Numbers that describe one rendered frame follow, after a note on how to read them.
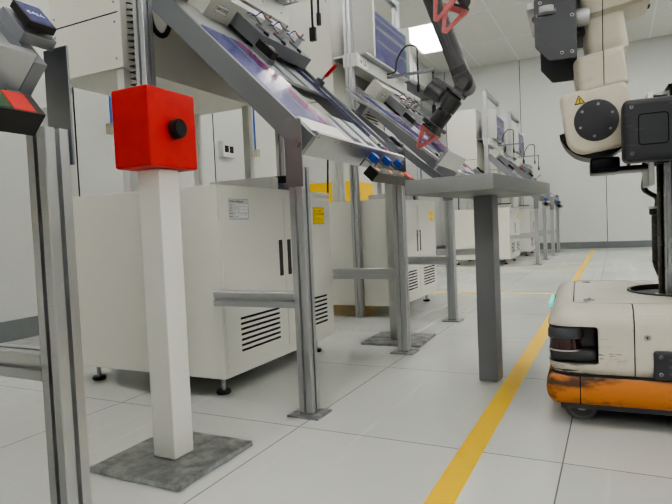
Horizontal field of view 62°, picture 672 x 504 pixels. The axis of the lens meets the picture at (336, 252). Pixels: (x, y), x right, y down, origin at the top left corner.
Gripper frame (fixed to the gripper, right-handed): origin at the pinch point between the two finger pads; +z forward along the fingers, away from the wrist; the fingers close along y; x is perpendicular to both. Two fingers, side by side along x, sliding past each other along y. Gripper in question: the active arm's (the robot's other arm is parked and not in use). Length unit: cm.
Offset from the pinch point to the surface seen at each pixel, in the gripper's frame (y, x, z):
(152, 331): 101, 12, 52
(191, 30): 61, -55, 8
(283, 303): 65, 18, 45
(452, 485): 89, 75, 33
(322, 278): 0, 1, 61
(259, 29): 25, -62, 1
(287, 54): 10, -58, 3
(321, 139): 55, -4, 8
